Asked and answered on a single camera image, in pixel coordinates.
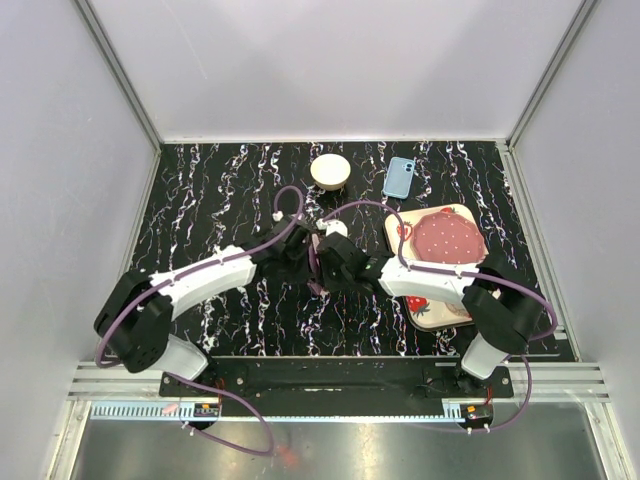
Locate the pink cased phone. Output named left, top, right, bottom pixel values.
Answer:
left=308, top=233, right=328, bottom=297

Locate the light blue phone case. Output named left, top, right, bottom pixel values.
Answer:
left=382, top=157, right=415, bottom=200

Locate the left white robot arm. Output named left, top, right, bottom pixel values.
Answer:
left=94, top=220, right=312, bottom=396

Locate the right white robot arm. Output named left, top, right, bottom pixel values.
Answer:
left=317, top=233, right=548, bottom=397

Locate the cream ceramic bowl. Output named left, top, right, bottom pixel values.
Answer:
left=310, top=154, right=351, bottom=191

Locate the pink dotted plate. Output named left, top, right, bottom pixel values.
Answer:
left=411, top=211, right=487, bottom=265

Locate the pink glass mug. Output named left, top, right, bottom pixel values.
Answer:
left=445, top=303, right=471, bottom=319

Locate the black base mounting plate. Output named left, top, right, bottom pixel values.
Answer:
left=159, top=355, right=515, bottom=401

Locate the left control board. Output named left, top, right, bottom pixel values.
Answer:
left=193, top=401, right=221, bottom=419

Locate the control board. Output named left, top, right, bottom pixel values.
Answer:
left=193, top=401, right=221, bottom=419
left=462, top=403, right=494, bottom=423

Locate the right control board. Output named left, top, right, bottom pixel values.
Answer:
left=462, top=403, right=494, bottom=423

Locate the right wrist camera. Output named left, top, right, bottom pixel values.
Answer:
left=316, top=219, right=348, bottom=238

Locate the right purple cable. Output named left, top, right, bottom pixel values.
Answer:
left=321, top=199, right=559, bottom=435

